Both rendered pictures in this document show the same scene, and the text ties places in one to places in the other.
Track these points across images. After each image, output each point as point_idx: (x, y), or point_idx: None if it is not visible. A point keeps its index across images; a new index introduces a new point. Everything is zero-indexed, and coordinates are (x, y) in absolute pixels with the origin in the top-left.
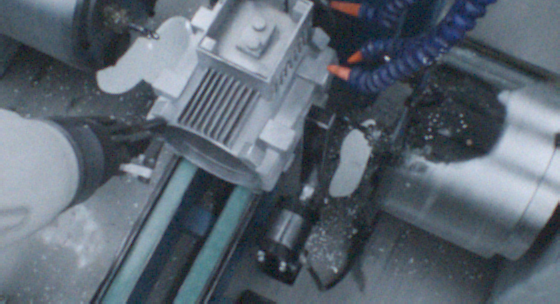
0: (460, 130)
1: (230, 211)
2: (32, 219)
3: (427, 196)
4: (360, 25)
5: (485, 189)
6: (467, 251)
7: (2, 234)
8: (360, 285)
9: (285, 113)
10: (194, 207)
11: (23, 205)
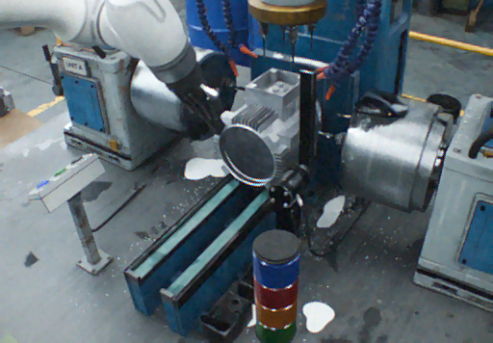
0: (384, 109)
1: (255, 203)
2: (165, 23)
3: (370, 148)
4: (333, 113)
5: (401, 136)
6: (401, 253)
7: (152, 14)
8: (334, 268)
9: (291, 129)
10: (232, 219)
11: (164, 9)
